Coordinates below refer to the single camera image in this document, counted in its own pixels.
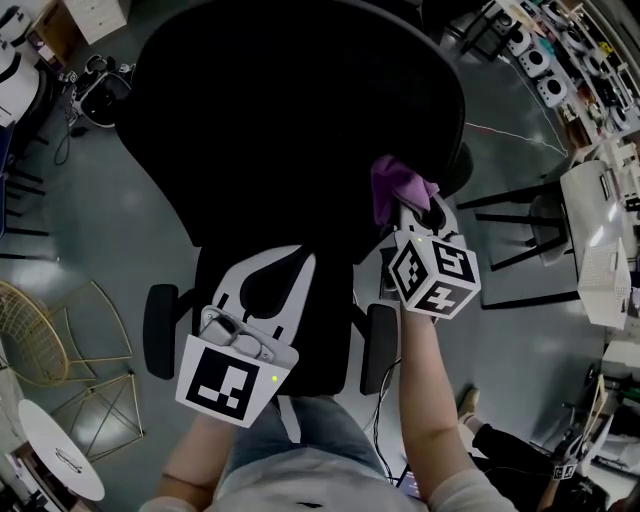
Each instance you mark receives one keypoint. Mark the purple cloth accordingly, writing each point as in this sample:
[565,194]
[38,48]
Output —
[395,180]

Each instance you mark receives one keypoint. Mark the person's white shirt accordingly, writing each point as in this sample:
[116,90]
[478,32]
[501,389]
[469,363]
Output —
[310,480]

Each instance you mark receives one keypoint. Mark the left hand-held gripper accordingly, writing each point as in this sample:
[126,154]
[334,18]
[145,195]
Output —
[220,385]

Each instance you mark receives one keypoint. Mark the person's left forearm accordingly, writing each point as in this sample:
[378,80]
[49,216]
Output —
[195,450]

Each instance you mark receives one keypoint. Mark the white round side table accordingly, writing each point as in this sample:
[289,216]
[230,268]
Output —
[55,435]

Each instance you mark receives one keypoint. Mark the large white black robot pod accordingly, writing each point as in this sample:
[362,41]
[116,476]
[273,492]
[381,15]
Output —
[17,85]

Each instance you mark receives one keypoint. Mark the cardboard box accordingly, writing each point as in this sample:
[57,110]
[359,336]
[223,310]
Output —
[57,25]

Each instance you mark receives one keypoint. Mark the small white black robot pod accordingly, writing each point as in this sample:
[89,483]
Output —
[15,25]

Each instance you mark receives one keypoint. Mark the wooden storage shelf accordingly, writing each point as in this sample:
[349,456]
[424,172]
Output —
[580,125]

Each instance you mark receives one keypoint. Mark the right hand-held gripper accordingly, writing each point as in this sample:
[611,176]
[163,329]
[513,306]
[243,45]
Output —
[435,280]

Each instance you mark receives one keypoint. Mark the black eyeglasses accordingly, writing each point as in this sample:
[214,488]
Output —
[67,459]

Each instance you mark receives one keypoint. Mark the dark tablet screen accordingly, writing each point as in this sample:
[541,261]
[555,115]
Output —
[407,485]

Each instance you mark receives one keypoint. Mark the person's blue jeans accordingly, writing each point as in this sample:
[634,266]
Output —
[325,430]

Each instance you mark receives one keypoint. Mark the black mesh office chair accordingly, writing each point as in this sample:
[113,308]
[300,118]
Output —
[280,125]

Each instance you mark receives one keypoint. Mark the person's right forearm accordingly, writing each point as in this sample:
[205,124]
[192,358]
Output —
[425,390]

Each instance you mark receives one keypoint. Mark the white drawer desk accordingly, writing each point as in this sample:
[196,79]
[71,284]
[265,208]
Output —
[97,20]

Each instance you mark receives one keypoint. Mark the row of white round appliances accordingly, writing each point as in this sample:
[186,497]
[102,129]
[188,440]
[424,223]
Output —
[550,90]

